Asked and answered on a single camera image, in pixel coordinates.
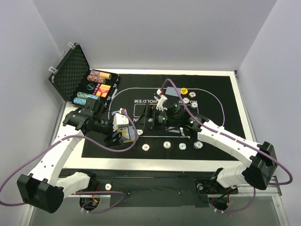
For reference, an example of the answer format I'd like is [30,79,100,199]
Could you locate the grey chips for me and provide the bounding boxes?
[182,97,190,104]

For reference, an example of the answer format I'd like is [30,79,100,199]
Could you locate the yellow big blind button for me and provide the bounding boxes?
[181,88,188,95]

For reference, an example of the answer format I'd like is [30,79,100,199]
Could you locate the red chips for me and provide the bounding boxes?
[189,92,196,98]

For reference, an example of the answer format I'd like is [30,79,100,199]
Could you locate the grey 1 chip stack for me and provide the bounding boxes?
[163,141,171,149]

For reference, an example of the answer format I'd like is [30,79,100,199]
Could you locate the blue 5 chip stack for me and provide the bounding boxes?
[178,143,187,150]

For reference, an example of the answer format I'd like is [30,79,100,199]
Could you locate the blue playing card box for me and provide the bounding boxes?
[112,126,138,144]

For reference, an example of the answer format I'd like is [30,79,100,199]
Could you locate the red 100 chip stack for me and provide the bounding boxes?
[142,144,150,151]

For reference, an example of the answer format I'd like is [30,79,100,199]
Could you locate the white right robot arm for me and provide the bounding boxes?
[143,96,277,193]

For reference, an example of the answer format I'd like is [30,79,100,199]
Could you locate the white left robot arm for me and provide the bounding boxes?
[17,111,112,213]

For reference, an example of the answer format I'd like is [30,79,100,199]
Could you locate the teal chip roll lower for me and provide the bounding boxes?
[73,97,88,106]

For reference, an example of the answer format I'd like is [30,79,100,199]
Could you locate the teal chip roll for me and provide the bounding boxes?
[73,97,88,106]
[77,92,100,100]

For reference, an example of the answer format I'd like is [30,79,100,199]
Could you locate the teal chip roll upper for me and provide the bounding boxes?
[77,92,100,100]

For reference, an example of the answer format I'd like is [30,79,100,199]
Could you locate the orange card deck box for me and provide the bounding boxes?
[93,83,111,97]

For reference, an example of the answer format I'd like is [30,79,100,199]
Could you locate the black round dealer puck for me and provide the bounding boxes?
[86,83,95,90]

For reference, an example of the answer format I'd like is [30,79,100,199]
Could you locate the brown chip roll top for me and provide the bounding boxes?
[90,70,111,80]

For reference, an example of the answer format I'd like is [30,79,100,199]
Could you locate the black poker table mat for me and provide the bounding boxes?
[82,74,246,161]

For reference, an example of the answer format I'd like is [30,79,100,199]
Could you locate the black chip carrying case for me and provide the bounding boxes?
[48,42,119,112]

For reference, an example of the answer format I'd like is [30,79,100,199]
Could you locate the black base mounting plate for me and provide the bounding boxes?
[68,168,270,209]

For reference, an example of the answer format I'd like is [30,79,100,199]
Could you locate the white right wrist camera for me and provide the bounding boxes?
[154,94,167,112]

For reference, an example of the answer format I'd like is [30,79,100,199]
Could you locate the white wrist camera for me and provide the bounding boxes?
[154,94,167,112]
[113,113,129,131]

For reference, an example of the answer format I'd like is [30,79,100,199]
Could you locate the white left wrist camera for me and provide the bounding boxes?
[113,113,129,131]

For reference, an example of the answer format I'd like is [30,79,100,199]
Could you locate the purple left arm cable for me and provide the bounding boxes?
[0,110,139,214]

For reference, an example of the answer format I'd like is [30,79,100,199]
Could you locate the aluminium front rail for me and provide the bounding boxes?
[28,178,282,198]

